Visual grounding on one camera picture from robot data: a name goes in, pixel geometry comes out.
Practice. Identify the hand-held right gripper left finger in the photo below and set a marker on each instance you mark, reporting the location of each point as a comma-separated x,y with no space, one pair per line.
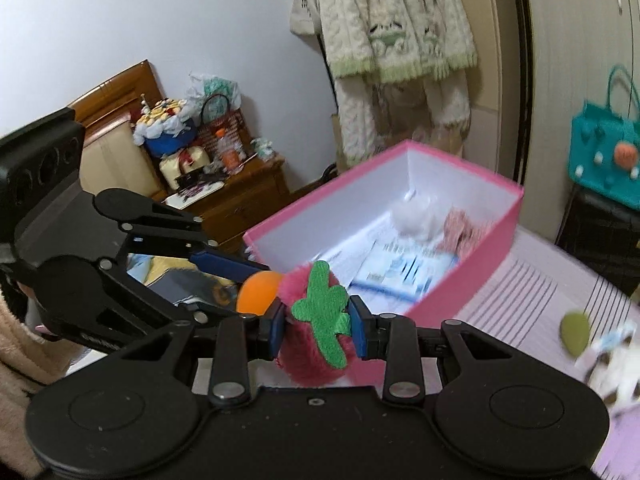
276,332

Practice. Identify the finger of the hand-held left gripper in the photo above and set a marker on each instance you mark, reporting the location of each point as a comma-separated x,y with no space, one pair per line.
225,265
150,305

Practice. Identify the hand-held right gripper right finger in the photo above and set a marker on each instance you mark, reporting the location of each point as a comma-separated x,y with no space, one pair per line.
358,332

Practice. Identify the pink strawberry plush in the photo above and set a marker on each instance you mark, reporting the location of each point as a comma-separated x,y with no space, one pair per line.
310,355

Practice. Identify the orange carrot toy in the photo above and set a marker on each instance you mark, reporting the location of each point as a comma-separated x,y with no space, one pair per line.
255,292

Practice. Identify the blue white wet wipes packet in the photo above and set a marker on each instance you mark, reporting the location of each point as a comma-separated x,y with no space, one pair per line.
400,270

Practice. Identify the white bath loofah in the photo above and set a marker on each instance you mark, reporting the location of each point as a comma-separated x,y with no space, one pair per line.
417,220

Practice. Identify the pink cardboard box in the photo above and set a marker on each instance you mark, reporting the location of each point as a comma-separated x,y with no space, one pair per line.
475,265

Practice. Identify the pink floral cloth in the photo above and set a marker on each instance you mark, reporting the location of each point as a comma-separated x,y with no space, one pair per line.
460,230

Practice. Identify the green makeup sponge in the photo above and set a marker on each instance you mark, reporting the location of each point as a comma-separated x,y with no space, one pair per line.
575,332

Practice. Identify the small white tissue packet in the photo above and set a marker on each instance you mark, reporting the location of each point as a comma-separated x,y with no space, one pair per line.
614,339

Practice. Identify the white panda plush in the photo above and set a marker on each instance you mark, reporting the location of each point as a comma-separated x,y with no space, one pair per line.
620,370

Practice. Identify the person's left forearm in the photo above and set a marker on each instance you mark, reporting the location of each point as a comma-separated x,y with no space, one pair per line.
20,385

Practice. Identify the yellow quilted blanket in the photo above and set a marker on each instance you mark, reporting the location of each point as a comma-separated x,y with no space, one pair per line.
165,267

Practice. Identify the wooden nightstand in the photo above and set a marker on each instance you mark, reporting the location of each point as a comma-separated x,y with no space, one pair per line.
240,200

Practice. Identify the printed paper sheet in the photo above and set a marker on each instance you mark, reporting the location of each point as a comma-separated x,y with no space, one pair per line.
350,250

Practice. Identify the orange drink bottle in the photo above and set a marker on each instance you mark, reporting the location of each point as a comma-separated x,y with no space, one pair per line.
231,160

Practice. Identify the cream pouch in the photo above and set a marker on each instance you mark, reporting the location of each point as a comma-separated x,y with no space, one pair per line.
175,167

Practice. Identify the wooden bed headboard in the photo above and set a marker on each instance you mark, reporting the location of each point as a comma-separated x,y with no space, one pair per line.
125,90

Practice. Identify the blue bowl with toys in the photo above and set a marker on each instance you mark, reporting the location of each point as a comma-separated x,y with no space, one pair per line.
165,142

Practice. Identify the brown woven basket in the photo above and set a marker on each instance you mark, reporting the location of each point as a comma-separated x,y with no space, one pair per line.
235,130

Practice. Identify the striped tablecloth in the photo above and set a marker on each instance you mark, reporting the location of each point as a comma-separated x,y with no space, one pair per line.
525,285

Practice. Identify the white green plastic bag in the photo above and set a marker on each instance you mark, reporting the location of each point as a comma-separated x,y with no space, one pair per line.
215,87

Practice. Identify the white fluffy pants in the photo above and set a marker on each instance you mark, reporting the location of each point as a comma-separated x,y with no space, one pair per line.
355,120

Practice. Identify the black clothes rack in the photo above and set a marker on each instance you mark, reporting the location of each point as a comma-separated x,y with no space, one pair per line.
326,60

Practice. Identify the beige canvas tote bag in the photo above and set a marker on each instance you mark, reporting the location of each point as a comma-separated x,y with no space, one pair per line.
302,10

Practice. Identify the white fluffy cardigan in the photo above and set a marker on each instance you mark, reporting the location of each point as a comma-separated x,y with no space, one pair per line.
370,10

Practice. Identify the teal felt handbag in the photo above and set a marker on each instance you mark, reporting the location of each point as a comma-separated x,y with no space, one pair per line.
600,135

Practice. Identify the beige wardrobe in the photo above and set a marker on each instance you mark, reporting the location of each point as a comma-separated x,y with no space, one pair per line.
565,20

